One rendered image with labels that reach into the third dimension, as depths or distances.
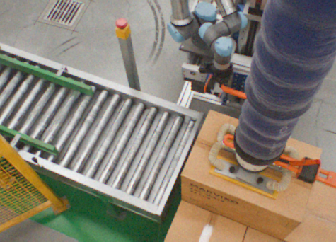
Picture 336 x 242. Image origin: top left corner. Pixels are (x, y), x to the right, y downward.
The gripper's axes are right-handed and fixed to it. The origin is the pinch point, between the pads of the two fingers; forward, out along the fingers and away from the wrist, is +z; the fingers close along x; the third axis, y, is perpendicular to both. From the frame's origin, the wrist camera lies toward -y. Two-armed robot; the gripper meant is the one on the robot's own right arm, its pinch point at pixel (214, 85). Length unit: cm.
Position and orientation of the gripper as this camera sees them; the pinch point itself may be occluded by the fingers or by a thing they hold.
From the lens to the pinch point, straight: 205.6
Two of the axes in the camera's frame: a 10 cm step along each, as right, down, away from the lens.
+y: 9.1, 3.4, -2.2
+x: 4.0, -8.2, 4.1
